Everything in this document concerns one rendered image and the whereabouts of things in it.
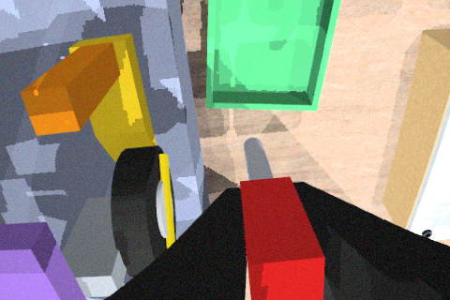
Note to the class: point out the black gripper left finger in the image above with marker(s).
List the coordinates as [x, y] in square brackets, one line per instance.
[208, 262]

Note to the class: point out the red-headed stop pin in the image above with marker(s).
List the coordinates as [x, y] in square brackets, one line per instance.
[284, 259]

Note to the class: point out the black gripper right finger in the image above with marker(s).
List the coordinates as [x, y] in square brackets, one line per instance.
[368, 258]

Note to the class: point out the green tray floor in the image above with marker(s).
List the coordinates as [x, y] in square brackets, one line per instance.
[265, 46]

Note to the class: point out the green tray rim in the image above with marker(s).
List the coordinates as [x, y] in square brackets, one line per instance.
[275, 101]

